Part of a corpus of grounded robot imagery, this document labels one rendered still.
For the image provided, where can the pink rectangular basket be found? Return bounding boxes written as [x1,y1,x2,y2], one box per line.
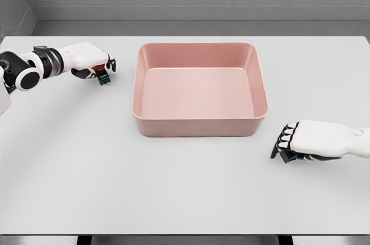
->
[131,42,269,138]

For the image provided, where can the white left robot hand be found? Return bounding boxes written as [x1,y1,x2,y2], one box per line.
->
[62,42,117,81]

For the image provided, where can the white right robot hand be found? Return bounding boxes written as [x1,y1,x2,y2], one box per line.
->
[270,120,351,162]

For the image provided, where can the red-topped black industrial switch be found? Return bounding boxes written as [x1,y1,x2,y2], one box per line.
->
[91,64,112,86]

